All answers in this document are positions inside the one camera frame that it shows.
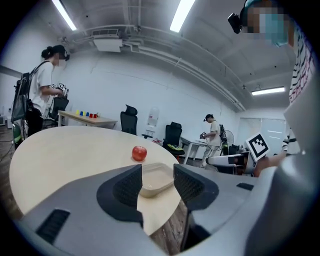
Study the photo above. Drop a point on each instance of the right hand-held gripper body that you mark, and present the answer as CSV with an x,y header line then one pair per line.
x,y
257,148

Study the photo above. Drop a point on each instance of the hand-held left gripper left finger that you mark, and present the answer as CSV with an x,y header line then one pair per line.
x,y
82,200

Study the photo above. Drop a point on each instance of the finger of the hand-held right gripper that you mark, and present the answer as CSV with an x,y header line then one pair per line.
x,y
223,160

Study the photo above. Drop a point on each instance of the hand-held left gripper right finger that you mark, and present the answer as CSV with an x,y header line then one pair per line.
x,y
215,195

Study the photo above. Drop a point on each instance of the clear plastic lid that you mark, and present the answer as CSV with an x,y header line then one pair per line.
x,y
157,176

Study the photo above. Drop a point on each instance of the person's right forearm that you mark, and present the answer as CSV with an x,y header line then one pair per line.
x,y
270,162

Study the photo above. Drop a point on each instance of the black standing fan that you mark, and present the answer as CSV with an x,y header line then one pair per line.
x,y
228,137

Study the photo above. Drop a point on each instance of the white desk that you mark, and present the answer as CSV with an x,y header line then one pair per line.
x,y
191,145

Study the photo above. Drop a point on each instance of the yellow cloth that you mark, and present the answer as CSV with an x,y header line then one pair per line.
x,y
175,147

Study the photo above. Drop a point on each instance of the black office chair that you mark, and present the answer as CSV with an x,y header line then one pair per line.
x,y
129,121
172,137
58,107

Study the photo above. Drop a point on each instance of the ceiling light strip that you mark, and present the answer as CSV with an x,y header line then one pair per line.
x,y
64,14
182,14
267,90

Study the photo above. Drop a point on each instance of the red apple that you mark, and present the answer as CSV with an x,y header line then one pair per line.
x,y
139,153

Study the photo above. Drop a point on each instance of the white water dispenser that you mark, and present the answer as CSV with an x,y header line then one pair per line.
x,y
152,126

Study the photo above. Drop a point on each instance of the rectangular wooden table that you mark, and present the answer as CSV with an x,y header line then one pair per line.
x,y
87,120

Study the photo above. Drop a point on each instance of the clear dispenser water bottle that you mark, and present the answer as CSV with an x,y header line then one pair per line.
x,y
153,113

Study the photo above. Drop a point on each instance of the person's striped shirt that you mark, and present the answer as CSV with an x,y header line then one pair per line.
x,y
301,70

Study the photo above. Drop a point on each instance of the green canister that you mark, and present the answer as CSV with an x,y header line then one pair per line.
x,y
17,136

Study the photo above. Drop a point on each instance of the person's teal face mask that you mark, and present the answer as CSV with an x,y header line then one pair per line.
x,y
276,27

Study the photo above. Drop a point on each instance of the ceiling air conditioner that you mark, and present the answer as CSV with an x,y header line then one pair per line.
x,y
107,40

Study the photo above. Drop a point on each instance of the black head-worn camera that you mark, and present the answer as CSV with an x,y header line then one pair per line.
x,y
235,22

